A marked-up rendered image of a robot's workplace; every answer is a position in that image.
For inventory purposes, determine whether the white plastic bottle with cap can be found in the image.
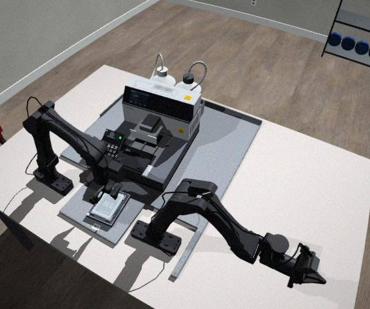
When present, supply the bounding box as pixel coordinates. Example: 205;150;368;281
152;66;175;86

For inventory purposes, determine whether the black raised edge strip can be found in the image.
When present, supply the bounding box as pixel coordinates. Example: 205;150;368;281
100;94;262;123

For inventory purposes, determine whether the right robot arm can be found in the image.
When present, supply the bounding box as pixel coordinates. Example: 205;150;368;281
130;178;289;269

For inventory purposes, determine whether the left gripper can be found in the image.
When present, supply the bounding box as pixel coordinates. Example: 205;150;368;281
83;172;123;202

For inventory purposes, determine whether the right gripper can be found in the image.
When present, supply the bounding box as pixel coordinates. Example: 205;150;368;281
275;245;327;288

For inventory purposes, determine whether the white multi-well plate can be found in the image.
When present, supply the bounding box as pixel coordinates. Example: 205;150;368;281
92;193;124;220

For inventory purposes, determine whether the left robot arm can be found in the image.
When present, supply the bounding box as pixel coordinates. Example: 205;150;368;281
23;100;126;192

